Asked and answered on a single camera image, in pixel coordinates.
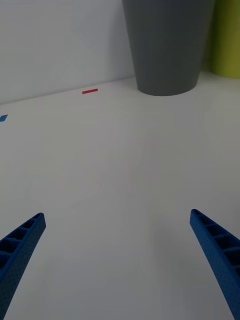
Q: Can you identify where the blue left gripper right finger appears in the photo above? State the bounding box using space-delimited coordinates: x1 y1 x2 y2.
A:
189 208 240 320

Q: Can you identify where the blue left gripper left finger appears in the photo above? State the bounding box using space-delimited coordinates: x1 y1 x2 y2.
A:
0 212 47 320

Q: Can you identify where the grey plastic waste bin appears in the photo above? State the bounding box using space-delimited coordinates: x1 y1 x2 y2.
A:
121 0 216 97

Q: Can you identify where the yellow-green plastic waste bin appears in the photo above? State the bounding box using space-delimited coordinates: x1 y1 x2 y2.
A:
208 0 240 80

